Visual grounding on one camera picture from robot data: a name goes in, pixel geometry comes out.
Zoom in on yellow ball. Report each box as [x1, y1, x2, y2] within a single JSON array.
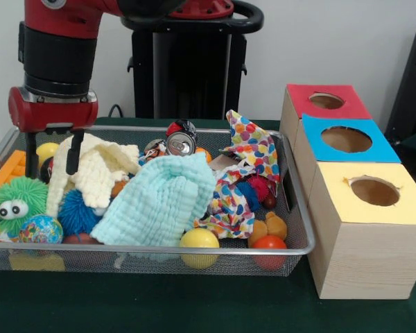
[[178, 228, 220, 270], [37, 142, 60, 170]]

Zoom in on dark green tablecloth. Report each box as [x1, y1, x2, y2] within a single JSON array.
[[0, 117, 416, 333]]

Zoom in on wire mesh bin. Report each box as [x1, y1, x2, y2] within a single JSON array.
[[0, 123, 315, 280]]

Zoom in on cream waffle cloth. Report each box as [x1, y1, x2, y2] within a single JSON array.
[[45, 133, 142, 219]]

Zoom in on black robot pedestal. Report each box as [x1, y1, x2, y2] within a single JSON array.
[[121, 0, 265, 121]]

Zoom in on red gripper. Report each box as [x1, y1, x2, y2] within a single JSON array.
[[8, 86, 100, 180]]

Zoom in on orange ladder-shaped block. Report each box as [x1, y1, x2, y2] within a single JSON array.
[[0, 149, 28, 204]]

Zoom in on polka dot cloth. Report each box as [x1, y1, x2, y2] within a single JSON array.
[[193, 110, 282, 240]]

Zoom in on green spiky ball with eyes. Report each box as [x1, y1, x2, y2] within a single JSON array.
[[0, 176, 49, 235]]

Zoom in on crushed soda can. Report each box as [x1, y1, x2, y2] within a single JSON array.
[[165, 119, 198, 157]]

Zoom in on black panel stand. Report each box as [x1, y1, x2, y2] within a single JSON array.
[[383, 22, 416, 142]]

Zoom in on red orange ball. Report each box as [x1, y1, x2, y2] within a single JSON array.
[[252, 235, 288, 271]]

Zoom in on mint green cloth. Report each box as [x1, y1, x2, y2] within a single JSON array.
[[89, 152, 218, 262]]

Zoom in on blue spiky ball with eyes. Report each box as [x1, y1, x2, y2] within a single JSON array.
[[58, 189, 104, 237]]

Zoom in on globe print ball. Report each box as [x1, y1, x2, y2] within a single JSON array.
[[19, 214, 64, 244]]

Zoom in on wooden three-hole box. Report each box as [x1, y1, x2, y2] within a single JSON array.
[[279, 83, 416, 300]]

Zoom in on black cable loop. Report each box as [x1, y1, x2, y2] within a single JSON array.
[[105, 103, 125, 118]]

